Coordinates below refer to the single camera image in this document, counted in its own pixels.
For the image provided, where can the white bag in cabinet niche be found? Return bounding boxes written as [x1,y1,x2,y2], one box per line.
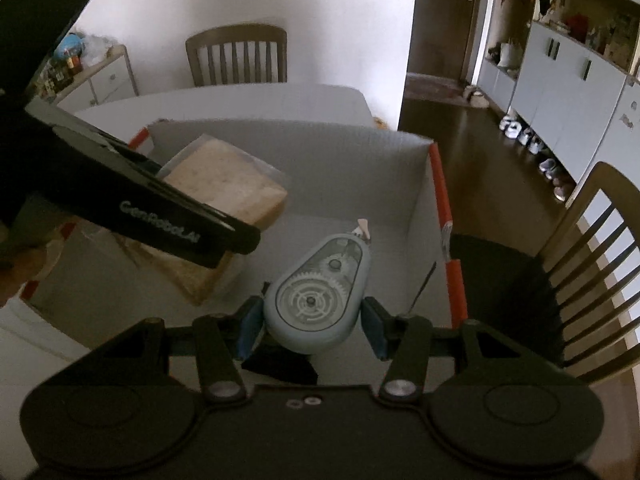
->
[499,41,522,69]

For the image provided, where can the blue correction tape dispenser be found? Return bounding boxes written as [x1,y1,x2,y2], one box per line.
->
[261,217,374,357]

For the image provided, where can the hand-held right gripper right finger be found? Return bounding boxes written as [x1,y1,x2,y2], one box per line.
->
[362,297,566,405]

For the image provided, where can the brown wooden slatted chair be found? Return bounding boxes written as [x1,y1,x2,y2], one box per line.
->
[185,23,290,87]

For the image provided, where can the brown doormat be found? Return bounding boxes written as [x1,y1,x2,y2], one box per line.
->
[404,74,467,107]

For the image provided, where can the white side cabinet wooden top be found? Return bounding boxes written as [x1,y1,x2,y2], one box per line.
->
[35,44,139,109]

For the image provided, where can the thin black stick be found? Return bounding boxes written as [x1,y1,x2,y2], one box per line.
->
[409,261,437,308]

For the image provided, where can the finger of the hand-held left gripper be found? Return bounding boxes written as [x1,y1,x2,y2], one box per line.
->
[55,126,262,257]

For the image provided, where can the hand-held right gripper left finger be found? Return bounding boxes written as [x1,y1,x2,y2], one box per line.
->
[90,297,267,404]

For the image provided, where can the row of shoes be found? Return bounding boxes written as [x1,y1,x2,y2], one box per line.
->
[499,113,577,204]

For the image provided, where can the white wall cabinet unit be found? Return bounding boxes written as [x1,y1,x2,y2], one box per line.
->
[474,0,640,188]

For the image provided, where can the cluster of small bottles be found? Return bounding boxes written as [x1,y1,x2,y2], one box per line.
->
[41,55,84,94]

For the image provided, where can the white cardboard box red edges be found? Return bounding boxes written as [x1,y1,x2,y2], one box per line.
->
[20,116,469,361]

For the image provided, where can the blue globe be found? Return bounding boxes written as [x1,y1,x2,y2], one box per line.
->
[53,33,84,61]

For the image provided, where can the brown door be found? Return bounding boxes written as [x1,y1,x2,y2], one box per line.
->
[416,0,482,85]

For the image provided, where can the pair of slippers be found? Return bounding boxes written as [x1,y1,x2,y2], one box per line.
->
[462,84,492,107]

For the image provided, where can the white plastic bag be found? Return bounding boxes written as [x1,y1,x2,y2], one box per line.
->
[81,31,117,67]

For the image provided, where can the brown wooden chair dark cushion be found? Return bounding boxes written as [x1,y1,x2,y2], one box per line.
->
[449,161,640,387]

